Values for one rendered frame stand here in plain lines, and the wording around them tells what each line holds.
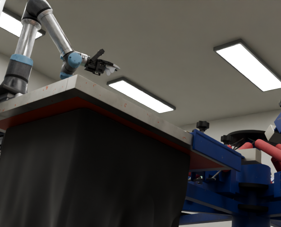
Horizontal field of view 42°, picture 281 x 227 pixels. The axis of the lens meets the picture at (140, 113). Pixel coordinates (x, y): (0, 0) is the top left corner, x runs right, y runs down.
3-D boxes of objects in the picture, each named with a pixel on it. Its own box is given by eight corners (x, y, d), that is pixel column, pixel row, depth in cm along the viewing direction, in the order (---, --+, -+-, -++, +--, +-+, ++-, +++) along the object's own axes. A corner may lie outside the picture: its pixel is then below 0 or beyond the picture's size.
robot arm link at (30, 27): (3, 79, 192) (28, -5, 212) (0, 88, 205) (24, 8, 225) (26, 86, 197) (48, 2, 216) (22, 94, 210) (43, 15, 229)
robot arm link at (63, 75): (62, 72, 208) (66, 55, 212) (57, 79, 217) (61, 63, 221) (75, 76, 211) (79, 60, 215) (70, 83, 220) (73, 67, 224)
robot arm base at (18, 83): (-10, 93, 185) (-4, 75, 189) (16, 104, 196) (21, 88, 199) (6, 88, 176) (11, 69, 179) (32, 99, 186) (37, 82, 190)
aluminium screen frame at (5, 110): (74, 88, 88) (77, 73, 90) (-28, 122, 128) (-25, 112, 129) (239, 169, 140) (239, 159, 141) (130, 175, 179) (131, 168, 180)
